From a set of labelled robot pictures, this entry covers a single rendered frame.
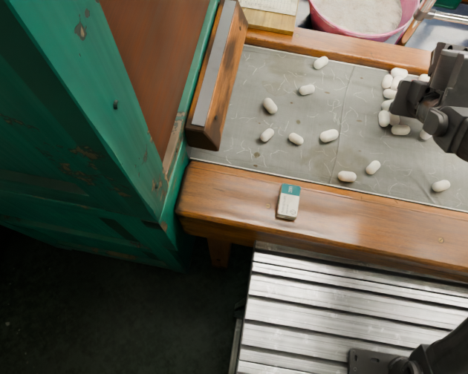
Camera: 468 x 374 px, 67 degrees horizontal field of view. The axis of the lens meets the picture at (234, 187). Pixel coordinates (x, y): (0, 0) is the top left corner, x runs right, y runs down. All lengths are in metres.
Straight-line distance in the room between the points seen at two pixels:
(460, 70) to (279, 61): 0.37
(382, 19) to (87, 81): 0.83
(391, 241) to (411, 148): 0.21
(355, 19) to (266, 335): 0.73
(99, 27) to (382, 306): 0.67
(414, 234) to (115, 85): 0.57
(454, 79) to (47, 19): 0.56
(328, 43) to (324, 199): 0.36
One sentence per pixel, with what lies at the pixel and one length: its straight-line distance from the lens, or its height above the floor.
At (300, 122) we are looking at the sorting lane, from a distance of 0.76.
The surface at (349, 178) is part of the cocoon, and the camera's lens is 0.71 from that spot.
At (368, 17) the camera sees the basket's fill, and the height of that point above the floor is 0.73.
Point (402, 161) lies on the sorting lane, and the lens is 0.79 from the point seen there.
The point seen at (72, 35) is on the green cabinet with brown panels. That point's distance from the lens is 0.25.
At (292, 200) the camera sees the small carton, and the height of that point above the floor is 0.78.
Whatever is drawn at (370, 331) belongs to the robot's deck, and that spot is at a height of 0.67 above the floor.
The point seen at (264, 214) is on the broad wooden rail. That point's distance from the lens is 0.64.
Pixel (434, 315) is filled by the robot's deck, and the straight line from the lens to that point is 0.82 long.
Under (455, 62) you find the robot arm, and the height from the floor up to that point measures 0.95.
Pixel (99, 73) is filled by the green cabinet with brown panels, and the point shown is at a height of 1.16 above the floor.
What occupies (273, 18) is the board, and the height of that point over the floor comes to 0.78.
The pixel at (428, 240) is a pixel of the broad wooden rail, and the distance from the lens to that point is 0.72.
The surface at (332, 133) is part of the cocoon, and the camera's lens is 0.73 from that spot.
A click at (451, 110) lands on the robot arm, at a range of 0.61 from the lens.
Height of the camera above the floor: 1.38
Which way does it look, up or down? 70 degrees down
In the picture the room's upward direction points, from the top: 6 degrees clockwise
